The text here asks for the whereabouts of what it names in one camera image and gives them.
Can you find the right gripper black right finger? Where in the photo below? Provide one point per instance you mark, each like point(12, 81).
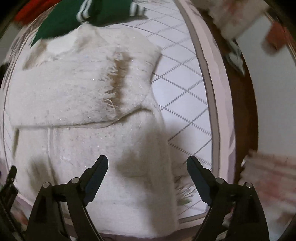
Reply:
point(248, 221)

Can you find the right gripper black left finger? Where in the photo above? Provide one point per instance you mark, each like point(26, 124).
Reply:
point(46, 220)

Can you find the white fuzzy cardigan jacket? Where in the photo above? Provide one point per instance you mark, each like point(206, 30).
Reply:
point(74, 98)

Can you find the red clothes on windowsill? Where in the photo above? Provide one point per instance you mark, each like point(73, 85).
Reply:
point(278, 36)

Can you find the white diamond pattern mat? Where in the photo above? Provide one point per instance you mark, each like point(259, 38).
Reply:
point(190, 87)

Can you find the pair of grey slippers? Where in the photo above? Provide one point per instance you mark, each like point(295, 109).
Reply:
point(234, 58)

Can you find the pink floral curtain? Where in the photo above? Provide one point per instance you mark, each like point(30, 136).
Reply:
point(232, 17)

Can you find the dark green striped sweater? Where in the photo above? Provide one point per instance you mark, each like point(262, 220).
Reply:
point(69, 15)

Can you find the red quilted duvet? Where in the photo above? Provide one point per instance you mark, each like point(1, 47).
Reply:
point(33, 9)

